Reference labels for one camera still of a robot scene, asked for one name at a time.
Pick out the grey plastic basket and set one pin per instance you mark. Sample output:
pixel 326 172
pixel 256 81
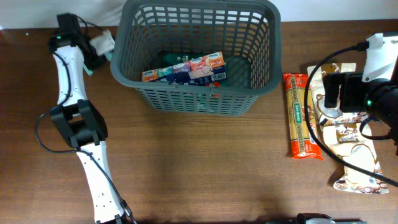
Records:
pixel 154 34

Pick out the colourful Kleenex tissue multipack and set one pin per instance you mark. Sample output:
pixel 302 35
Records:
pixel 189 70

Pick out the black base at table edge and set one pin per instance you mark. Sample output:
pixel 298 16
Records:
pixel 314 218

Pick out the Pantree pouch dark contents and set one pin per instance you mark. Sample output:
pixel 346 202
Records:
pixel 332 116

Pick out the light blue tissue pack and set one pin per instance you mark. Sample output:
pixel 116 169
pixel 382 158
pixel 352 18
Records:
pixel 108 55

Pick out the San Remo spaghetti pack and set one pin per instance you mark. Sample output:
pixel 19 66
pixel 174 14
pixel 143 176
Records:
pixel 302 144

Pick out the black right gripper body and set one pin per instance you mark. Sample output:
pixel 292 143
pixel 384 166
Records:
pixel 331 90

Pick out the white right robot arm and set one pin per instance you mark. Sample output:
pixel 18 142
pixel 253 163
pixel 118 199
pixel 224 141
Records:
pixel 374 90

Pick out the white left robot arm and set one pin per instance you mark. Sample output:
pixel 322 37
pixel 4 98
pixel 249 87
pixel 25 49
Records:
pixel 80 124

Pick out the Pantree pouch white contents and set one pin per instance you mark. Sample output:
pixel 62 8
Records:
pixel 347 142

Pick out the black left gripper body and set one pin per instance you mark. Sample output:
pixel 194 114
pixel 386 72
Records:
pixel 94 59

